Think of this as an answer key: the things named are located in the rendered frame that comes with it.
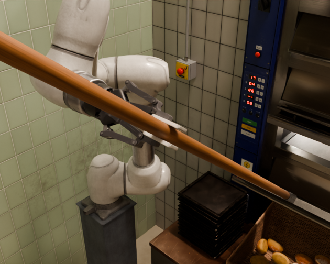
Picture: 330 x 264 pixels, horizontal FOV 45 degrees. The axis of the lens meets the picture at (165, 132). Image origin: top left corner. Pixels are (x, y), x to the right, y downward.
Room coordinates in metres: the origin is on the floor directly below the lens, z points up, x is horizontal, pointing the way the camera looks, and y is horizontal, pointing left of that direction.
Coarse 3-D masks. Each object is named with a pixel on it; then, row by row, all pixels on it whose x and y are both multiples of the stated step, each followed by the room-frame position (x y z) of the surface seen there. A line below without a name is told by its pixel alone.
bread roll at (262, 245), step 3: (261, 240) 1.60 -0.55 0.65; (264, 240) 1.60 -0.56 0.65; (258, 243) 1.58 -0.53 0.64; (261, 243) 1.58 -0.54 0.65; (264, 243) 1.58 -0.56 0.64; (258, 246) 1.56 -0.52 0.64; (261, 246) 1.56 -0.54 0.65; (264, 246) 1.57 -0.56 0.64; (267, 246) 1.58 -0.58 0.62; (258, 249) 1.55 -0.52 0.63; (261, 249) 1.54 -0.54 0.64; (264, 249) 1.55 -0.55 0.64; (261, 252) 1.54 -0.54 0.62; (264, 252) 1.54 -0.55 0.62
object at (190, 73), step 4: (180, 60) 2.16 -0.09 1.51; (188, 60) 2.16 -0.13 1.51; (192, 60) 2.16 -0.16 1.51; (176, 64) 2.16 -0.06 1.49; (180, 64) 2.14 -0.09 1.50; (184, 64) 2.11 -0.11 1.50; (188, 64) 2.10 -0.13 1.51; (192, 64) 2.12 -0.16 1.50; (176, 68) 2.16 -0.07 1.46; (188, 68) 2.10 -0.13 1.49; (192, 68) 2.12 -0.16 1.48; (176, 72) 2.16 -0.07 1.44; (184, 72) 2.11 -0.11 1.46; (188, 72) 2.10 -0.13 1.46; (192, 72) 2.12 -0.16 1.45; (180, 76) 2.13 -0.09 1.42; (184, 76) 2.11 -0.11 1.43; (188, 76) 2.10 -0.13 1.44; (192, 76) 2.12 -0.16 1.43; (188, 80) 2.10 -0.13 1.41
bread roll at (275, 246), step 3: (270, 240) 1.60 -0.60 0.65; (273, 240) 1.59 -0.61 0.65; (267, 243) 1.60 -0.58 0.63; (270, 243) 1.59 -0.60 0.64; (273, 243) 1.58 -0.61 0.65; (276, 243) 1.58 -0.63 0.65; (270, 246) 1.58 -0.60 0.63; (273, 246) 1.57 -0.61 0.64; (276, 246) 1.56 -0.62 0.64; (279, 246) 1.56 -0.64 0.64; (282, 246) 1.57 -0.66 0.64; (270, 249) 1.58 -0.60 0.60; (273, 249) 1.56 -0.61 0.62; (276, 249) 1.55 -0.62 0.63; (279, 249) 1.55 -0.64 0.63; (282, 249) 1.55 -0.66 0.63
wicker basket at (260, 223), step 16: (272, 208) 1.71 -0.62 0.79; (256, 224) 1.57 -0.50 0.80; (272, 224) 1.68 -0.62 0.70; (288, 224) 1.63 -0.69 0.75; (256, 240) 1.60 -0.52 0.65; (288, 240) 1.59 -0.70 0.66; (304, 240) 1.55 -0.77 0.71; (320, 240) 1.50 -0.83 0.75; (240, 256) 1.48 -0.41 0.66; (288, 256) 1.54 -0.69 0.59
